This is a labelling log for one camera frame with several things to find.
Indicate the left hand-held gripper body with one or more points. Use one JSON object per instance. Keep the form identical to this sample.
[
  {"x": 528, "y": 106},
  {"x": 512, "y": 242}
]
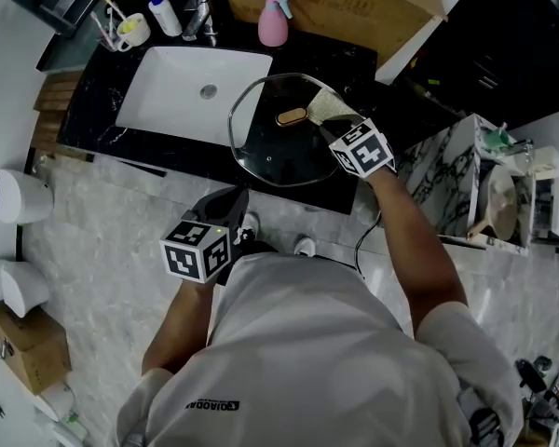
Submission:
[{"x": 200, "y": 245}]

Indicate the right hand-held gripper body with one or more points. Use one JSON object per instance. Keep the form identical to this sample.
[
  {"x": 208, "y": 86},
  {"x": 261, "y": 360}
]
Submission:
[{"x": 362, "y": 149}]

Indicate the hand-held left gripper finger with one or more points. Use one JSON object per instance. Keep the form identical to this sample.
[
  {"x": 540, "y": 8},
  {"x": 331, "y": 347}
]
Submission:
[
  {"x": 240, "y": 207},
  {"x": 214, "y": 198}
]

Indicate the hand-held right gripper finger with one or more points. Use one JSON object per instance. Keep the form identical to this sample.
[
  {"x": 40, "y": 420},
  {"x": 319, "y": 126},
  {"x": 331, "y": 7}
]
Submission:
[{"x": 327, "y": 133}]

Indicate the glittery scrubbing cloth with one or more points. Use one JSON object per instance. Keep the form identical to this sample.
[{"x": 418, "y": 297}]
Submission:
[{"x": 328, "y": 106}]

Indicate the glass pot lid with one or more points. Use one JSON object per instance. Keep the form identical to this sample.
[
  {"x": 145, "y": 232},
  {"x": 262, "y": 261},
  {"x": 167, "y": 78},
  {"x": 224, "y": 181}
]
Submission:
[{"x": 265, "y": 154}]

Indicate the person's right forearm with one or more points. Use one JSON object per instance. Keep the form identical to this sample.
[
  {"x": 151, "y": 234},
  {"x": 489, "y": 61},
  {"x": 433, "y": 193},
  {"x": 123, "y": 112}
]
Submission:
[{"x": 407, "y": 240}]

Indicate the person's left forearm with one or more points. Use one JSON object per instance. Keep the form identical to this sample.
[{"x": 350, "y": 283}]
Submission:
[{"x": 179, "y": 326}]

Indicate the clear toothbrush glass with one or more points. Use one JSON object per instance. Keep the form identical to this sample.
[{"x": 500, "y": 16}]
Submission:
[{"x": 106, "y": 40}]

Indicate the person's white left shoe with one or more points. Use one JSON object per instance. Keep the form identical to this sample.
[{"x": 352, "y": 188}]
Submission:
[{"x": 250, "y": 226}]

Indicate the person's white shoe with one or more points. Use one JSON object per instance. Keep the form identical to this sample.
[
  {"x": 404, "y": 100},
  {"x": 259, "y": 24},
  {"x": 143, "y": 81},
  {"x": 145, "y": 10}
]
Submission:
[
  {"x": 304, "y": 246},
  {"x": 250, "y": 226}
]

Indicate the person's white right shoe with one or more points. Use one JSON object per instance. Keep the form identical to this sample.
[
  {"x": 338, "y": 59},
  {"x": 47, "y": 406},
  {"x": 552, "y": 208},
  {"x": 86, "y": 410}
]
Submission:
[{"x": 304, "y": 246}]

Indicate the marble patterned cabinet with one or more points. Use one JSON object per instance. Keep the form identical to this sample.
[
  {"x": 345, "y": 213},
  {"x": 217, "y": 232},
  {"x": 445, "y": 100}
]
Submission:
[{"x": 442, "y": 180}]

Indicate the white rectangular sink basin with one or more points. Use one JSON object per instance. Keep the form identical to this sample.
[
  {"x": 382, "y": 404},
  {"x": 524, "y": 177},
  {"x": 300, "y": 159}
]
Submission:
[{"x": 186, "y": 96}]

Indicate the pink spray bottle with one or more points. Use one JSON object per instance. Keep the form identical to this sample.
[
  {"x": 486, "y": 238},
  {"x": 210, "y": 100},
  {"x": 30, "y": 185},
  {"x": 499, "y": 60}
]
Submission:
[{"x": 274, "y": 21}]

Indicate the large cardboard box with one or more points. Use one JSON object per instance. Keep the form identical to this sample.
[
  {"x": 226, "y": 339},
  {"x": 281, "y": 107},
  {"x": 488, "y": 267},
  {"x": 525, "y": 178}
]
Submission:
[{"x": 326, "y": 3}]

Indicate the green spray bottle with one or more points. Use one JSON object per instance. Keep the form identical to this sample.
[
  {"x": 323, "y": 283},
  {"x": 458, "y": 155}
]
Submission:
[{"x": 496, "y": 137}]

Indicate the beige frying pan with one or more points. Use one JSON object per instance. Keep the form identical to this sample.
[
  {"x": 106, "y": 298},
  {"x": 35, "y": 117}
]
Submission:
[{"x": 494, "y": 207}]

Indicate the black marble vanity counter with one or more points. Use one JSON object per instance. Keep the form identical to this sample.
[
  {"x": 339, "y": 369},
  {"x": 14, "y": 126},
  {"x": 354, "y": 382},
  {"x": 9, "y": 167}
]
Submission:
[{"x": 98, "y": 100}]

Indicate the person's white t-shirt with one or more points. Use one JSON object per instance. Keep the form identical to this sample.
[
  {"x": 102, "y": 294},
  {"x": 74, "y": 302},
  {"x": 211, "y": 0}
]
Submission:
[{"x": 317, "y": 356}]

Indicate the chrome faucet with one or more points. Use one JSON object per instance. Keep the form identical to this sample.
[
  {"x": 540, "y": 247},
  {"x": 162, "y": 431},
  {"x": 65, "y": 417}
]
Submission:
[{"x": 198, "y": 14}]

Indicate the wooden slat mat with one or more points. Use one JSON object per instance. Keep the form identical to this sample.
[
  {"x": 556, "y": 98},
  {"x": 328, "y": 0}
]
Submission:
[{"x": 56, "y": 110}]

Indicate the white mug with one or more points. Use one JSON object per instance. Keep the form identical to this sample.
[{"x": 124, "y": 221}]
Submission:
[{"x": 132, "y": 31}]

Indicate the white lotion bottle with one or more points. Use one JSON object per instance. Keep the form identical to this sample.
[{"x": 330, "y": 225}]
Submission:
[{"x": 164, "y": 13}]

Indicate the small cardboard box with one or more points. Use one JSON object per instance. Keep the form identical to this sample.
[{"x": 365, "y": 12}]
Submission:
[{"x": 30, "y": 347}]

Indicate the pink toothbrush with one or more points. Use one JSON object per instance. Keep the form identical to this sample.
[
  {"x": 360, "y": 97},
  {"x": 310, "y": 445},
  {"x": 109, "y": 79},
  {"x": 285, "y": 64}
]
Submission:
[{"x": 100, "y": 28}]

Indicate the yellow toothbrush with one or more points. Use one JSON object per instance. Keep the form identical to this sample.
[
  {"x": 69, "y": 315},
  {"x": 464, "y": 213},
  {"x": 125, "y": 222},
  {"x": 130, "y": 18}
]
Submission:
[{"x": 114, "y": 4}]

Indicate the white wall dispenser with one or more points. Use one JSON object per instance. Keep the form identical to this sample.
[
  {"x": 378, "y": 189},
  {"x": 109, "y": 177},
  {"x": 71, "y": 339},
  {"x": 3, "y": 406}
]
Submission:
[{"x": 21, "y": 196}]

